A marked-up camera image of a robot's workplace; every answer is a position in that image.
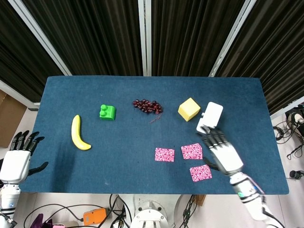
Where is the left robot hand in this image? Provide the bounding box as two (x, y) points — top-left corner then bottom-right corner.
(0, 130), (49, 183)

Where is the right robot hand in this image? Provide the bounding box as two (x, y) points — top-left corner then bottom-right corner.
(199, 127), (245, 176)

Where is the pink patterned pouch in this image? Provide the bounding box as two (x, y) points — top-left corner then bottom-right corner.
(154, 147), (175, 163)

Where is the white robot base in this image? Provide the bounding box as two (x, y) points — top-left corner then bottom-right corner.
(130, 194), (176, 228)

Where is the white phone stand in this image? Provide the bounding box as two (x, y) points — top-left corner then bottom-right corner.
(196, 101), (224, 133)

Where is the brown cardboard box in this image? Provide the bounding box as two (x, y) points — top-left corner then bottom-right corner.
(0, 89), (28, 148)

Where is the yellow cube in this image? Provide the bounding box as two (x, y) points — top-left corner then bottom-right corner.
(178, 97), (201, 123)

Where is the purple cloth item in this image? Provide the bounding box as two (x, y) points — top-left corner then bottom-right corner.
(30, 213), (53, 228)

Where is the yellow banana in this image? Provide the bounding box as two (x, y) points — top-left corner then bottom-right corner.
(71, 114), (92, 151)

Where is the black and white shoe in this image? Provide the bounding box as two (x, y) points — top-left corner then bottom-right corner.
(287, 111), (304, 128)

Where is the dark red grape bunch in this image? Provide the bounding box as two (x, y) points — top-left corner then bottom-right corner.
(132, 99), (164, 124)

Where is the orange handheld device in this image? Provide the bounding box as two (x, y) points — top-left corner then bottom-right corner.
(83, 208), (106, 225)

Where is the blue table cloth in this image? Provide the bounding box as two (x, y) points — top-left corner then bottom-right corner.
(18, 75), (290, 195)

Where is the green toy building block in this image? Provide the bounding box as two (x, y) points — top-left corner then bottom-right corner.
(98, 104), (117, 121)

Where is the black pleated curtain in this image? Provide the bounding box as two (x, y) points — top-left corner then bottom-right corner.
(0, 0), (304, 114)

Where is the black cable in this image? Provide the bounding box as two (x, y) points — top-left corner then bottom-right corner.
(273, 118), (304, 143)
(108, 194), (128, 228)
(286, 142), (304, 160)
(181, 194), (198, 228)
(23, 203), (112, 228)

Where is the white frame post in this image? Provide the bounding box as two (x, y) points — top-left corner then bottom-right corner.
(208, 0), (260, 77)
(138, 0), (152, 76)
(8, 0), (72, 76)

